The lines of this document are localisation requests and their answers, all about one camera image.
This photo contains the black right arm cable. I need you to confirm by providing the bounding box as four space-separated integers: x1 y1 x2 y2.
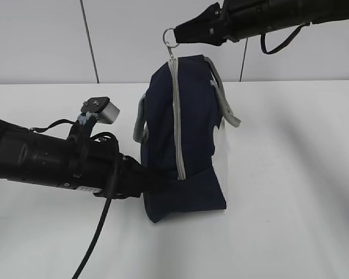
260 23 312 55

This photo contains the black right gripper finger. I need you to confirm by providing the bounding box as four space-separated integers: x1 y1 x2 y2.
174 7 221 45

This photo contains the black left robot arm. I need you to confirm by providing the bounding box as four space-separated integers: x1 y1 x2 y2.
0 120 170 199

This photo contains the navy blue lunch bag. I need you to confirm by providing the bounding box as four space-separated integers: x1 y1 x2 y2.
133 55 241 223

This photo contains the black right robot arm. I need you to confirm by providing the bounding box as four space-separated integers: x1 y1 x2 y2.
174 0 349 46

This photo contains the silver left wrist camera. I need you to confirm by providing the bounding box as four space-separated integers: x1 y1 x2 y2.
81 96 120 124

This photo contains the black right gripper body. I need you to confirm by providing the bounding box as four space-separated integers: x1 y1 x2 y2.
212 2 241 47

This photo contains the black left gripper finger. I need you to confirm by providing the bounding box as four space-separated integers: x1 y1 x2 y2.
139 167 173 192

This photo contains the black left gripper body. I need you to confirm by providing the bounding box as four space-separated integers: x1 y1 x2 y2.
94 139 147 199

